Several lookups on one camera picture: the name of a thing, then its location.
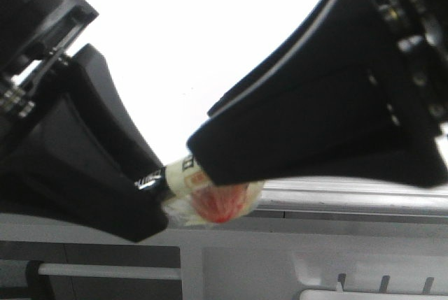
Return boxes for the red magnet with clear tape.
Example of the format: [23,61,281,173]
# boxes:
[163,181,265,227]

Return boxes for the white tray with hooks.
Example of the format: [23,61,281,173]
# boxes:
[297,273,447,299]

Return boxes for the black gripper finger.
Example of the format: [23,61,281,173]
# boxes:
[187,0,447,188]
[1,44,168,242]

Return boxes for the black strap on rail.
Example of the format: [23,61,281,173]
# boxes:
[24,259,53,300]

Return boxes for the grey metal stand rail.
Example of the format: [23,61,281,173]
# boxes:
[38,263,182,280]

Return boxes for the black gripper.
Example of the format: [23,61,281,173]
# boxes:
[1,0,98,118]

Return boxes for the black and white whiteboard marker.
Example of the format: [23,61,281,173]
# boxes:
[134,155,214,201]

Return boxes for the white whiteboard with grey frame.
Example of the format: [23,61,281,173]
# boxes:
[0,0,448,224]

